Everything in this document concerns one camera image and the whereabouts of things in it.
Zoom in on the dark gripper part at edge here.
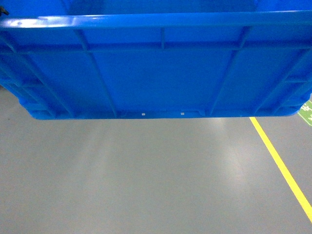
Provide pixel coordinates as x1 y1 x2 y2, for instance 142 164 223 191
0 6 9 16

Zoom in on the large blue plastic crate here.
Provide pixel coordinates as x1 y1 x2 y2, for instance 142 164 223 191
0 0 312 120

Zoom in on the green floor sign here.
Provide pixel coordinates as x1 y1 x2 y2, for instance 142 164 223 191
298 100 312 126

